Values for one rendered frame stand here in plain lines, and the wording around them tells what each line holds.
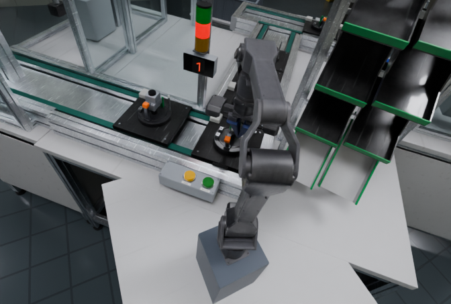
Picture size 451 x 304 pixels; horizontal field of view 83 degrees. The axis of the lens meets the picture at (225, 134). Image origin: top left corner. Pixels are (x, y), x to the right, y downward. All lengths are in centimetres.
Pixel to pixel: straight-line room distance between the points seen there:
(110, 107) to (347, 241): 111
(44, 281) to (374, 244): 171
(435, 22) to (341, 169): 50
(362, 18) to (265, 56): 27
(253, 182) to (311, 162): 60
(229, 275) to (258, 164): 39
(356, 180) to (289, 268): 37
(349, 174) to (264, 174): 65
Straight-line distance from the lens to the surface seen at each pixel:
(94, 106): 128
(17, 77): 156
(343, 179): 98
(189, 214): 96
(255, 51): 50
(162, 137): 102
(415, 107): 80
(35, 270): 199
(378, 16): 70
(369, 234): 114
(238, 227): 58
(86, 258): 191
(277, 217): 101
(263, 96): 38
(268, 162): 36
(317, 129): 83
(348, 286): 102
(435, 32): 74
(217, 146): 97
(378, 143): 89
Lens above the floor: 173
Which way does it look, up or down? 47 degrees down
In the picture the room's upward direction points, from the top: 10 degrees clockwise
